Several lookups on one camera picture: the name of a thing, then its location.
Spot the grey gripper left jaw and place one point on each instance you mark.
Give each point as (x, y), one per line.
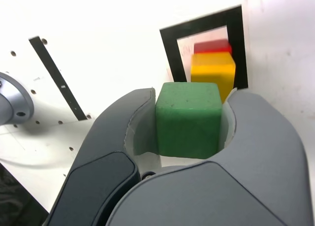
(98, 174)

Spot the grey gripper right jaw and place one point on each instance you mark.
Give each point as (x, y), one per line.
(246, 174)

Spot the green cube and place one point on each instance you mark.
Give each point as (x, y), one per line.
(187, 122)

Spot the yellow cube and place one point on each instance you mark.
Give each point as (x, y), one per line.
(211, 68)

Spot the red cube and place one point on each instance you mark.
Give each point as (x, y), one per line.
(211, 46)

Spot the black tape square outline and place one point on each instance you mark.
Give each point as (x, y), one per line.
(237, 39)

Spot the black tape strip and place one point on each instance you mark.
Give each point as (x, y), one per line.
(56, 75)

